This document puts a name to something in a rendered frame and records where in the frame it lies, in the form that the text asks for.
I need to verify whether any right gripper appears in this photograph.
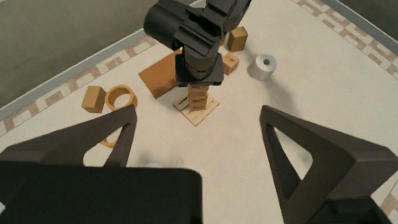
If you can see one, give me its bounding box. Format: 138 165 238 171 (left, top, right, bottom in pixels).
175 53 224 88

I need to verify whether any small wooden pallet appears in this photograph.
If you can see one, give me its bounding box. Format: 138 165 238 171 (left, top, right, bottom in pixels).
172 89 220 126

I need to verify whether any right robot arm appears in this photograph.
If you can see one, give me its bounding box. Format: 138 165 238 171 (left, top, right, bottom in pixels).
144 0 252 71

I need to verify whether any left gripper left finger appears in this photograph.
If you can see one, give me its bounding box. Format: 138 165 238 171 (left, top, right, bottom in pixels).
0 104 138 167

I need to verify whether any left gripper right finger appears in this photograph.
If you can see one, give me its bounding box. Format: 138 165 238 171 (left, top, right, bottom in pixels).
259 105 398 224

